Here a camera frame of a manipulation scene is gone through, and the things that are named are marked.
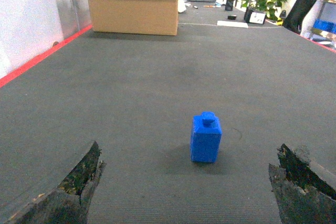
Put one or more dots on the black white device box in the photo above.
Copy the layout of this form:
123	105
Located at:
254	16

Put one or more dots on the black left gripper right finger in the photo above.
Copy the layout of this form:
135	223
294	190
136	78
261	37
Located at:
304	190

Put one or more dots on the large cardboard box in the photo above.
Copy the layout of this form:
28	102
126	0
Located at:
150	17

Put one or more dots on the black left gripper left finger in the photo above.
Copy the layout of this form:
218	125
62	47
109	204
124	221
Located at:
68	202

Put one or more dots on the black office chair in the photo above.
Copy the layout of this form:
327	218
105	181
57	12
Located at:
293	20

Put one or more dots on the blue square plastic part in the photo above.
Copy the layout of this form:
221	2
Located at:
206	134

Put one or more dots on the white paper sheet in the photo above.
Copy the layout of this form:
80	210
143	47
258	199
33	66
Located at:
232	24

